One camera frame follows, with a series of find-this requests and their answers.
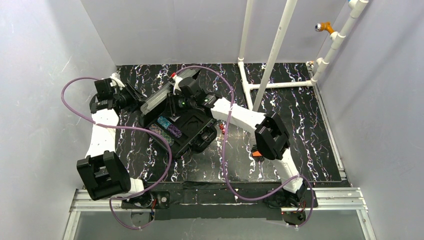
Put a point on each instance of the purple poker chip stack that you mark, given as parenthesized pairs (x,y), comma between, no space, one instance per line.
(175,131)

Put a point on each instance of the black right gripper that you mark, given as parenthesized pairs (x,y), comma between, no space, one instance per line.
(174,100)

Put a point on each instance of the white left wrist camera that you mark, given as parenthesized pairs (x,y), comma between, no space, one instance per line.
(115,77)

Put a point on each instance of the dark blue poker chip stack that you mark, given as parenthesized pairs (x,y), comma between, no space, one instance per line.
(158,130)

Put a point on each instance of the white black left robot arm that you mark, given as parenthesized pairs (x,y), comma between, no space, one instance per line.
(102,172)

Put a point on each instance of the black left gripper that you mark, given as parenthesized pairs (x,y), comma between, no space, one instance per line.
(133,98)

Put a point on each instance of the black orange hex key set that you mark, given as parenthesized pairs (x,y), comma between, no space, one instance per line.
(257,156)

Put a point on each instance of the orange mounted camera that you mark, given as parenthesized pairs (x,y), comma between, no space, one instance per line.
(324,26)

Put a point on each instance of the black poker set case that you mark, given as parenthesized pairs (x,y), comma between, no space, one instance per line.
(198,130)

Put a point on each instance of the teal poker chip stack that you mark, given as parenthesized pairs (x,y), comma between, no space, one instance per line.
(164,122)

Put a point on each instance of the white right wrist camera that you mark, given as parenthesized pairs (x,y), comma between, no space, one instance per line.
(175,80)

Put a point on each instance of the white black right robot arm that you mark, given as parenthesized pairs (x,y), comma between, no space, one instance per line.
(272,139)

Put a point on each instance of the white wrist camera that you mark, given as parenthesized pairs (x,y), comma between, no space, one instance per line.
(175,80)
(115,77)

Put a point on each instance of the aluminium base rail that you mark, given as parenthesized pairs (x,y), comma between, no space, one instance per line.
(340,213)

